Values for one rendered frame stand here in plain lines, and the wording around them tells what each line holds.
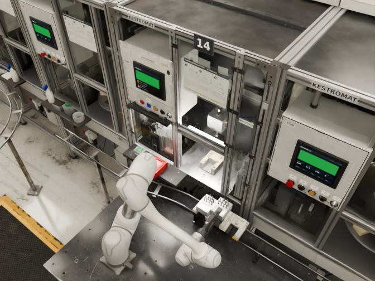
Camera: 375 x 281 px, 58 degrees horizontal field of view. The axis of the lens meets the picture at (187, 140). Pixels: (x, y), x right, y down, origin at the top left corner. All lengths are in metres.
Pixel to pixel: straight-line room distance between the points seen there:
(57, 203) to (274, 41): 2.70
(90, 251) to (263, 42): 1.75
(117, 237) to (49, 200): 1.65
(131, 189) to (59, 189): 2.14
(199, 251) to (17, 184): 2.55
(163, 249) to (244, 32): 1.51
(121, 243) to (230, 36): 1.39
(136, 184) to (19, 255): 1.96
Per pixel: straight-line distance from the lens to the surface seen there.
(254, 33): 1.89
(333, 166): 1.74
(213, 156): 2.56
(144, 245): 2.48
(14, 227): 3.70
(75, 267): 2.51
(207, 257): 1.96
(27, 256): 3.48
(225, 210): 2.26
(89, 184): 3.76
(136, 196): 1.75
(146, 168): 1.82
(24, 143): 4.47
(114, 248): 2.23
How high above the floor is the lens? 2.86
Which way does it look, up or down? 45 degrees down
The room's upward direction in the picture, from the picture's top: straight up
